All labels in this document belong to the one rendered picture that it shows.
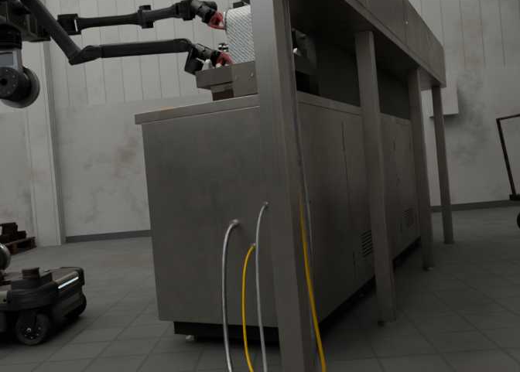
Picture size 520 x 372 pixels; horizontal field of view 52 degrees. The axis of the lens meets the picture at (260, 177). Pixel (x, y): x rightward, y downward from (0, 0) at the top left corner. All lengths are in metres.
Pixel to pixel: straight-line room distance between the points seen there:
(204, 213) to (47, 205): 4.74
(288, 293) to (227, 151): 0.76
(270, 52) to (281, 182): 0.30
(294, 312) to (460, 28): 5.68
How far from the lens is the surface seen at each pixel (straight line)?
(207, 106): 1.91
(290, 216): 1.21
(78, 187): 6.58
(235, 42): 2.18
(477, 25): 6.75
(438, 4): 6.68
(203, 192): 1.92
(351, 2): 1.81
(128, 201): 6.40
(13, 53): 2.68
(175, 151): 1.98
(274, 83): 1.23
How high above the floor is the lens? 0.63
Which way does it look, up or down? level
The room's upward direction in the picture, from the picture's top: 5 degrees counter-clockwise
